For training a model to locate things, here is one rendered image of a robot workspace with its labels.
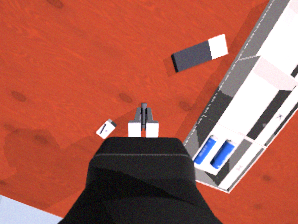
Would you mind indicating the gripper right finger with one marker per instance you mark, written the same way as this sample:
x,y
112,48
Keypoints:
x,y
151,126

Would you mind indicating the blue battery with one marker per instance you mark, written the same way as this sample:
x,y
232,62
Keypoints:
x,y
211,141
222,153

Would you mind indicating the grey bolt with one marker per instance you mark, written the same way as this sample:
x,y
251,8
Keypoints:
x,y
144,106

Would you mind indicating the white three-compartment bin rack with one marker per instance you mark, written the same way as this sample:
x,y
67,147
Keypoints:
x,y
255,107

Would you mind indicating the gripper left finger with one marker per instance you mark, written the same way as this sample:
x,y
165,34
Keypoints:
x,y
135,126

